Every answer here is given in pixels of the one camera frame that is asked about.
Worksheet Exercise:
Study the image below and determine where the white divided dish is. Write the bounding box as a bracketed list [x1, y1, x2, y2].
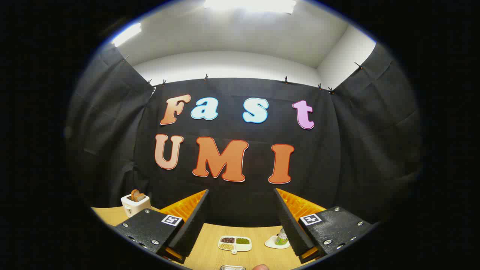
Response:
[218, 235, 252, 255]

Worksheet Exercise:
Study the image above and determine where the small white plate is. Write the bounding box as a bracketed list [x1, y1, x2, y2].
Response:
[265, 234, 291, 249]

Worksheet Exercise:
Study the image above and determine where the small ceiling light panel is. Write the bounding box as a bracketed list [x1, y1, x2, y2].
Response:
[112, 22, 142, 47]

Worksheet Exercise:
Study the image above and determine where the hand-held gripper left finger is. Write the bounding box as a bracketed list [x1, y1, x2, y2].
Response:
[112, 189, 210, 264]

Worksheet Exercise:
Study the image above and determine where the row of black cloth clips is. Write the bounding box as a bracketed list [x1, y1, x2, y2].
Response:
[122, 55, 363, 94]

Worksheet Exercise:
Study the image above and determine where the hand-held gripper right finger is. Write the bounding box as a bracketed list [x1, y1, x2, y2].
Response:
[274, 187, 375, 264]

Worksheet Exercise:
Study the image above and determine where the large ceiling light panel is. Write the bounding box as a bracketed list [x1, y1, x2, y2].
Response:
[204, 0, 297, 15]

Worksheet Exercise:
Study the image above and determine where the black backdrop cloth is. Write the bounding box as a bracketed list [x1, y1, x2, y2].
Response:
[66, 43, 424, 229]

